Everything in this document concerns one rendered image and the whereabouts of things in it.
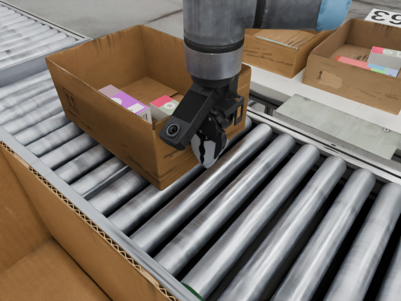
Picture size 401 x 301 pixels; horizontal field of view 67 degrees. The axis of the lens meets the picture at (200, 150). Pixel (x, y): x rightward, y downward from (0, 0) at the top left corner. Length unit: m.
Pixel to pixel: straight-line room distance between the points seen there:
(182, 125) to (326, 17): 0.24
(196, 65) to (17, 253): 0.33
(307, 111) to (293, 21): 0.48
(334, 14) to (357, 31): 0.89
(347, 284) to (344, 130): 0.41
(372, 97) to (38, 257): 0.87
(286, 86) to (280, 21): 0.57
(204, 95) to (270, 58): 0.58
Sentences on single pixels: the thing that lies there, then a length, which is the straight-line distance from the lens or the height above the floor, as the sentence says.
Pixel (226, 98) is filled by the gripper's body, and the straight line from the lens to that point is 0.54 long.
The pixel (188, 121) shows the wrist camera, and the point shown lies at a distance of 0.48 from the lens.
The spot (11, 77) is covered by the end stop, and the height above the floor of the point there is 0.75.
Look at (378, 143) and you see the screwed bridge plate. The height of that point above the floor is 0.75.
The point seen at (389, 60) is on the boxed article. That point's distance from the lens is 1.20.
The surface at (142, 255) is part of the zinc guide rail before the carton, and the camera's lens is 0.40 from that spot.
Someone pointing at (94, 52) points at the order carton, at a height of 0.89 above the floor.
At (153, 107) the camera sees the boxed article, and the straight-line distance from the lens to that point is 0.79.
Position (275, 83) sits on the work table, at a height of 0.75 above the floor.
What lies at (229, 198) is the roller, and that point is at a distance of 0.62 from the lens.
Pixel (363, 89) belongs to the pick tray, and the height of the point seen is 0.79.
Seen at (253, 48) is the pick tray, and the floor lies 0.81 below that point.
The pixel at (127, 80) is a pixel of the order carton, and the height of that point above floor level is 0.77.
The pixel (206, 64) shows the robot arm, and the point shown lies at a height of 1.03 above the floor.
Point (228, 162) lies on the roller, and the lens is 0.69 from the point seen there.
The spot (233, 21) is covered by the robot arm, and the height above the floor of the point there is 1.09.
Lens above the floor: 1.23
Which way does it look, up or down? 42 degrees down
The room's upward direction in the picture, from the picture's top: straight up
